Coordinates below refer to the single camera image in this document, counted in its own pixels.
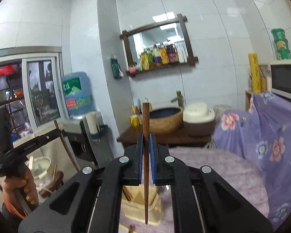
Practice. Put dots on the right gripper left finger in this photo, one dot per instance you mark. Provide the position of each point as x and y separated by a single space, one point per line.
133 170

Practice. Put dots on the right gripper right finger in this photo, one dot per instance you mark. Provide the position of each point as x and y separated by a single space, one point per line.
159 170

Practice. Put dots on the brown wooden chopstick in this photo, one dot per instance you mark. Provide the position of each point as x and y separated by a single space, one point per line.
145 131
66 147

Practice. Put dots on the person's left hand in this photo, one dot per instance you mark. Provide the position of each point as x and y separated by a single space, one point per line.
25 183

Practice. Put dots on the beige plastic utensil holder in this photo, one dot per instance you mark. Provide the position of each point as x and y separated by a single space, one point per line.
133 204

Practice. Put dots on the white appliance on stool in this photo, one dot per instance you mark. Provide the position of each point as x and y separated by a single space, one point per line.
38 166

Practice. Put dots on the woven brown basin sink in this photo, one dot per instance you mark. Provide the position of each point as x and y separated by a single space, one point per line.
165 120

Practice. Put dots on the dark wooden sink counter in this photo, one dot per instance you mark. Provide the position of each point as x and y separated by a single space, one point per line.
177 138

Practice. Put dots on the yellow mug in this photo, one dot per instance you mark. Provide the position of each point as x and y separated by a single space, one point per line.
134 120

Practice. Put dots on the small wooden stool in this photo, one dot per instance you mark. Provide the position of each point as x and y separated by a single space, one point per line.
53 186

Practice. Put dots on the water dispenser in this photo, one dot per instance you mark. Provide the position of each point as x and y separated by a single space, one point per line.
88 138

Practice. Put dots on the white brown rice cooker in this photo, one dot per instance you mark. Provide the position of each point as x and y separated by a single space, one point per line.
199 119

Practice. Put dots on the bronze faucet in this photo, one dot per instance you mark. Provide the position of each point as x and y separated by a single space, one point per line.
179 99

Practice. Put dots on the sliding glass window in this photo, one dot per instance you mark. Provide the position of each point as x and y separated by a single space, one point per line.
31 88

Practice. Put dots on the green hanging packet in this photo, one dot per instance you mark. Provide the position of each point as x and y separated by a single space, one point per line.
116 69

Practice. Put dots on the blue water jug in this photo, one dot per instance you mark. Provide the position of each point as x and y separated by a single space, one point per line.
78 93

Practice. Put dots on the purple floral cloth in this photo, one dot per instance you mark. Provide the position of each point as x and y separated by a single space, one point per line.
262 135

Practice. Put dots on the yellow roll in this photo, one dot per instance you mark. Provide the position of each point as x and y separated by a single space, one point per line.
255 73

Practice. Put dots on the white microwave oven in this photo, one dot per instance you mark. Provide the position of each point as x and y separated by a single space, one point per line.
280 78

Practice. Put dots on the green stacked containers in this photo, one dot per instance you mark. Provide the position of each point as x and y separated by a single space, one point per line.
281 43

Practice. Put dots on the wood framed wall mirror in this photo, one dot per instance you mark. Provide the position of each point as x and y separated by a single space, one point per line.
158 45

